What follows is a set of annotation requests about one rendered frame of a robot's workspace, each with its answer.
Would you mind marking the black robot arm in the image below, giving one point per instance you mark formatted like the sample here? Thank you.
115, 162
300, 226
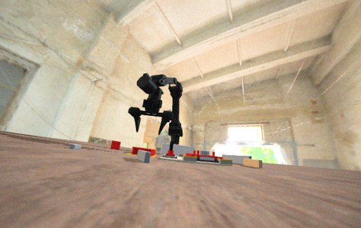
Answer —
151, 85

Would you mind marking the tan rectangular block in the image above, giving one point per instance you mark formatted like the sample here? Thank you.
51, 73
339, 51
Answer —
253, 163

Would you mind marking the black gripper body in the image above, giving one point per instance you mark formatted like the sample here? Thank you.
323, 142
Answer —
151, 112

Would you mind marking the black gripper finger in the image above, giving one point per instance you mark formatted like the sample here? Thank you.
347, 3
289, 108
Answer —
137, 120
164, 120

